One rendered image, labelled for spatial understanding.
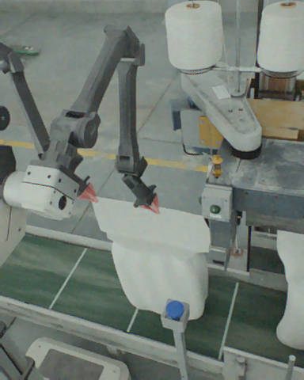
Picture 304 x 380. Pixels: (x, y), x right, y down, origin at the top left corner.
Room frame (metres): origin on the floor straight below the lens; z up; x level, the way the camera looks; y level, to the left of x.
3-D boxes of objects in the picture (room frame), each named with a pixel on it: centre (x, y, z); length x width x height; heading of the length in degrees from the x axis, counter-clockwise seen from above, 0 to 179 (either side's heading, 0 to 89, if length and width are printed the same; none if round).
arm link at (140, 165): (1.17, 0.06, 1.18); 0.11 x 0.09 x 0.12; 154
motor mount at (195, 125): (1.22, -0.28, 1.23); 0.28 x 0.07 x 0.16; 63
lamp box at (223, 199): (0.80, -0.17, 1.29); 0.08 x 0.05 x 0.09; 63
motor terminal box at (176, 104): (1.33, -0.15, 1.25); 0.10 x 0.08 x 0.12; 178
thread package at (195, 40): (1.19, -0.20, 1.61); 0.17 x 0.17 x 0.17
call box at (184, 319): (0.77, -0.01, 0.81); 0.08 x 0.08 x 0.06; 63
